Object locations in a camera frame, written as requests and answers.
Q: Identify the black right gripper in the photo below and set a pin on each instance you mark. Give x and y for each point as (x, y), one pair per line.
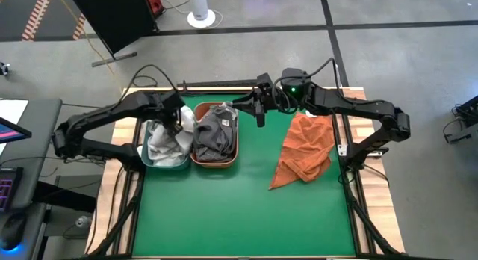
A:
(272, 101)

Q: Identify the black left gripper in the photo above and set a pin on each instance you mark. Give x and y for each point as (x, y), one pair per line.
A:
(172, 110)

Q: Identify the grey checked towel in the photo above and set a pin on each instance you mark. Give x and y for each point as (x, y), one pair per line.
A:
(224, 110)

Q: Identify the light grey waffle towel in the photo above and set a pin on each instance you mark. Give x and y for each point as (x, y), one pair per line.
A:
(164, 151)

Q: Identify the orange waffle towel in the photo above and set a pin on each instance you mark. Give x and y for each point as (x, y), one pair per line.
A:
(306, 148)

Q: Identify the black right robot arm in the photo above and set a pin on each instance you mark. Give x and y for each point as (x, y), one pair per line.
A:
(351, 103)

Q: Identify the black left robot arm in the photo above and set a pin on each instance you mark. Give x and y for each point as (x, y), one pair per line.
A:
(97, 116)

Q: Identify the teal plastic basket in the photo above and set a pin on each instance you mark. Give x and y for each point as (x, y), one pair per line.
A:
(168, 166)

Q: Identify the orange plastic basket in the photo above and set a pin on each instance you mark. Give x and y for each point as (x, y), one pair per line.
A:
(214, 164)

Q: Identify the green table mat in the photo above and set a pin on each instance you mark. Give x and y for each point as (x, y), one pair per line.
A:
(179, 215)

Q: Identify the white cylindrical tower fan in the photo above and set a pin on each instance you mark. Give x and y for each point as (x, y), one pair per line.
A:
(198, 6)

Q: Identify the red and black box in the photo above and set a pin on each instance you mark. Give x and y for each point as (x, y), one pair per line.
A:
(154, 0)

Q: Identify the black panel on stand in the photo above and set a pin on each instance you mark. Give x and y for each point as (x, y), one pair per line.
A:
(112, 13)

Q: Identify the grey desk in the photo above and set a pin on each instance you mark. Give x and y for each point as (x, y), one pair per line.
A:
(41, 140)

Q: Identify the black desk support beam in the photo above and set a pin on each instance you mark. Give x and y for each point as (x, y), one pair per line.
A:
(63, 196)

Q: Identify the grey round desk foot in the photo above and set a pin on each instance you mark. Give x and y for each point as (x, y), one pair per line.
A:
(83, 222)

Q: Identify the computer monitor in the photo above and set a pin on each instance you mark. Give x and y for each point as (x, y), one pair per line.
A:
(11, 133)

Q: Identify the small grey floor object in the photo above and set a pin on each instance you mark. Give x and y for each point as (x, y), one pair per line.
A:
(3, 68)

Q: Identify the keyboard with purple backlight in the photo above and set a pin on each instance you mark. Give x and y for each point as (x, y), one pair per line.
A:
(7, 189)

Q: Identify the black computer mouse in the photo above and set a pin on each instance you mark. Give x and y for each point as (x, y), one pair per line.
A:
(13, 230)

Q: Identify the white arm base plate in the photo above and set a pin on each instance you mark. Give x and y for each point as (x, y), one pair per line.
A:
(140, 151)
(343, 149)

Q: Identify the black diagonal frame strut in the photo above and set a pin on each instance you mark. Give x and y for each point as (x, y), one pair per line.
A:
(119, 219)
(369, 222)

